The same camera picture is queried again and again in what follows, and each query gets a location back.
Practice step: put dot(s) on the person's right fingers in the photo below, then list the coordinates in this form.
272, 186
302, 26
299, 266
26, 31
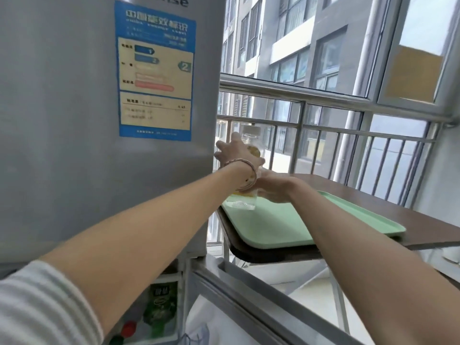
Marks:
265, 186

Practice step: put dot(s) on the silver refrigerator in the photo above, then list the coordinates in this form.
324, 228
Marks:
64, 140

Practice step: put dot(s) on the person's left hand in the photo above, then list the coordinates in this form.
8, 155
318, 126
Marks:
240, 151

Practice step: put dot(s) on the red capped bottle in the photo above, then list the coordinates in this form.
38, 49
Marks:
128, 328

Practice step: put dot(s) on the light green plastic tray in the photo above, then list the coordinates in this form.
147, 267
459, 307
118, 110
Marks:
276, 222

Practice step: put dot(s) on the person's left forearm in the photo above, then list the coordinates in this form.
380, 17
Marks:
151, 233

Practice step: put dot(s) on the blue energy label sticker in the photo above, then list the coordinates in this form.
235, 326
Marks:
154, 114

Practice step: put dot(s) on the grey striped sleeve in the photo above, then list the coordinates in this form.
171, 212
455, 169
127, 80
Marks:
39, 305

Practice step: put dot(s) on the metal balcony railing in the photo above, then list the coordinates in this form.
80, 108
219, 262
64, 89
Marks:
323, 100

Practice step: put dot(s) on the clear jar with white lid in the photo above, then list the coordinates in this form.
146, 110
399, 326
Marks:
253, 137

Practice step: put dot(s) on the grey building outside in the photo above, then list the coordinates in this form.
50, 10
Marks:
287, 43

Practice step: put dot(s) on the clear plastic wrapper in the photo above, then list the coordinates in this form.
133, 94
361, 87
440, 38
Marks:
240, 204

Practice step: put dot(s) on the white framed window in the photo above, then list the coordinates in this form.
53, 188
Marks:
417, 68

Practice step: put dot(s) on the green drink bottle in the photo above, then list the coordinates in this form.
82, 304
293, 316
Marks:
161, 305

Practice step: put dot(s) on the person's right hand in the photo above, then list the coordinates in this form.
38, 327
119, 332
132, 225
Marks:
278, 188

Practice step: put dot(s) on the person's left thumb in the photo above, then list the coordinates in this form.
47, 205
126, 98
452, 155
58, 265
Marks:
257, 159

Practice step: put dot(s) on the open refrigerator door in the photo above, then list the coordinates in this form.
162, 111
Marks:
244, 305

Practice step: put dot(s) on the grey drain pipe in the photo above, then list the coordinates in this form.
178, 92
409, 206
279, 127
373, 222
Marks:
363, 78

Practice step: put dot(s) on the person's right forearm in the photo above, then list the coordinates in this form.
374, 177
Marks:
363, 269

